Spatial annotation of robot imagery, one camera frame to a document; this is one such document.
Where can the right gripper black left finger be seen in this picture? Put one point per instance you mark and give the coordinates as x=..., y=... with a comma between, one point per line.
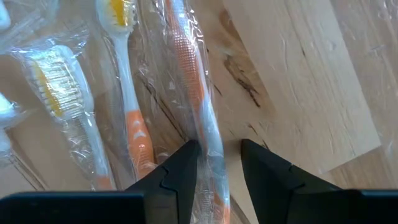
x=177, y=186

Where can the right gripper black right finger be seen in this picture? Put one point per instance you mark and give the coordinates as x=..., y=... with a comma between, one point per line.
x=270, y=186

